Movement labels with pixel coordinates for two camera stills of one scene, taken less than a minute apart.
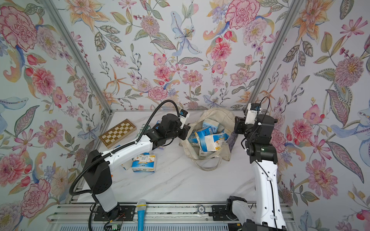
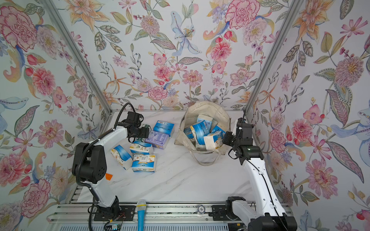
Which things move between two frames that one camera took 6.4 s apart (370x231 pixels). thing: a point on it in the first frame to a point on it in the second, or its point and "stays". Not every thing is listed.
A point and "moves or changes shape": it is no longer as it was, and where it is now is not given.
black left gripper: (184, 131) to (144, 133)
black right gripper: (241, 126) to (227, 141)
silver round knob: (201, 209) stays
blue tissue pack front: (202, 134) moves or changes shape
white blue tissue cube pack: (213, 124) to (208, 121)
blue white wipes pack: (144, 162) stays
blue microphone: (141, 206) stays
